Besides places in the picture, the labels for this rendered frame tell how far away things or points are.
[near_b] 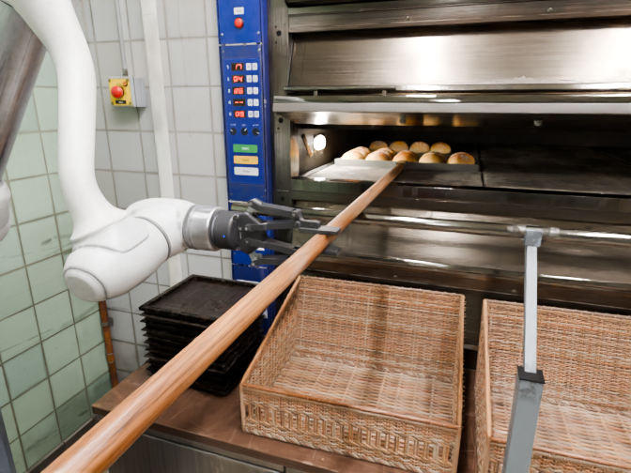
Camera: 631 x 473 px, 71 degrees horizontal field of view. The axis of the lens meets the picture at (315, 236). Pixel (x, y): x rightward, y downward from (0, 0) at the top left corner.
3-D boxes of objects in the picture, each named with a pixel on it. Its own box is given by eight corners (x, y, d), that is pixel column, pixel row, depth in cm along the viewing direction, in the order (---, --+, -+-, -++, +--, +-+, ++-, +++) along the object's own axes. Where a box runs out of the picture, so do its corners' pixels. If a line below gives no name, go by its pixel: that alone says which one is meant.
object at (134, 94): (124, 107, 161) (121, 77, 158) (147, 107, 158) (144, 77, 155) (109, 107, 154) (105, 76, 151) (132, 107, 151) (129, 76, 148)
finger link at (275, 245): (244, 236, 82) (243, 243, 83) (300, 252, 79) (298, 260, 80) (253, 231, 86) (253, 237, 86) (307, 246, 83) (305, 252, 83)
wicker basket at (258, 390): (298, 343, 162) (297, 272, 154) (458, 369, 146) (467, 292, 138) (238, 434, 117) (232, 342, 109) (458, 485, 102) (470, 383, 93)
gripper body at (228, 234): (230, 204, 88) (272, 207, 85) (232, 244, 90) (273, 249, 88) (209, 212, 81) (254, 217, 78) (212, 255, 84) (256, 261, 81)
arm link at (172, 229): (214, 238, 94) (178, 270, 83) (154, 232, 99) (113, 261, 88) (205, 191, 90) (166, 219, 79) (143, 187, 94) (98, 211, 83)
